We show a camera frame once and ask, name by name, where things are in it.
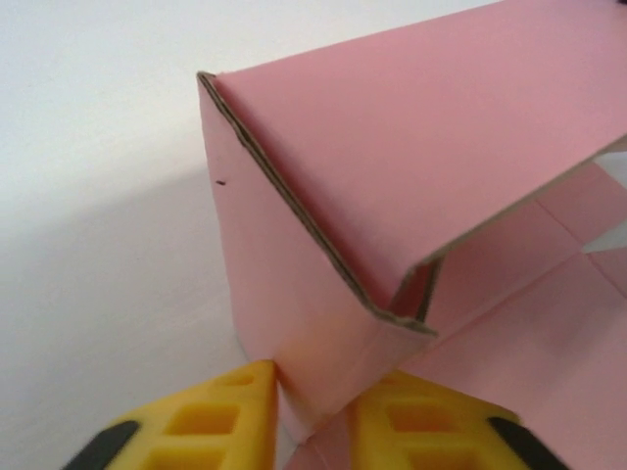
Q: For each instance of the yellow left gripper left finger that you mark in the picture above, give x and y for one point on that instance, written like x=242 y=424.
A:
x=206 y=426

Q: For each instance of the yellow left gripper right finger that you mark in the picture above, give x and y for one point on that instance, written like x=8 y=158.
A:
x=421 y=426

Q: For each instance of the pink paper box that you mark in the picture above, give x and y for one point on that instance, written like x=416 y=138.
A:
x=401 y=147

